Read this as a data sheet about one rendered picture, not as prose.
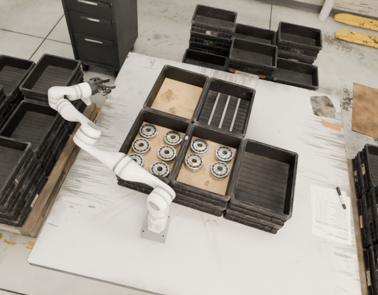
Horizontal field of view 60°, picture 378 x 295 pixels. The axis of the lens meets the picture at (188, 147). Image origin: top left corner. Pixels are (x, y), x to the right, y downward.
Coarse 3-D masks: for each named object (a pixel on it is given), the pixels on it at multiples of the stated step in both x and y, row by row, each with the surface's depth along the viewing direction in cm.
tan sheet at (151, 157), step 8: (160, 128) 188; (136, 136) 183; (160, 136) 185; (152, 144) 181; (160, 144) 182; (128, 152) 176; (152, 152) 178; (176, 152) 179; (144, 160) 174; (152, 160) 175; (144, 168) 171; (168, 176) 170
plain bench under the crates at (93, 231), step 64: (128, 64) 236; (128, 128) 202; (256, 128) 213; (320, 128) 218; (64, 192) 173; (128, 192) 177; (64, 256) 154; (128, 256) 157; (192, 256) 160; (256, 256) 163; (320, 256) 167
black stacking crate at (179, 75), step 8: (168, 72) 209; (176, 72) 207; (184, 72) 205; (160, 80) 201; (176, 80) 212; (184, 80) 210; (192, 80) 208; (200, 80) 206; (160, 88) 207; (152, 96) 194; (200, 96) 194
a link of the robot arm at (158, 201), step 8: (152, 192) 136; (160, 192) 134; (152, 200) 133; (160, 200) 132; (168, 200) 135; (152, 208) 138; (160, 208) 134; (168, 208) 145; (152, 216) 144; (160, 216) 141
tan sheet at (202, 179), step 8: (208, 144) 185; (216, 144) 185; (208, 152) 182; (184, 160) 177; (208, 160) 178; (216, 160) 179; (232, 160) 180; (184, 168) 174; (208, 168) 175; (184, 176) 171; (192, 176) 172; (200, 176) 172; (208, 176) 172; (192, 184) 169; (200, 184) 169; (208, 184) 170; (216, 184) 170; (224, 184) 171; (216, 192) 167; (224, 192) 168
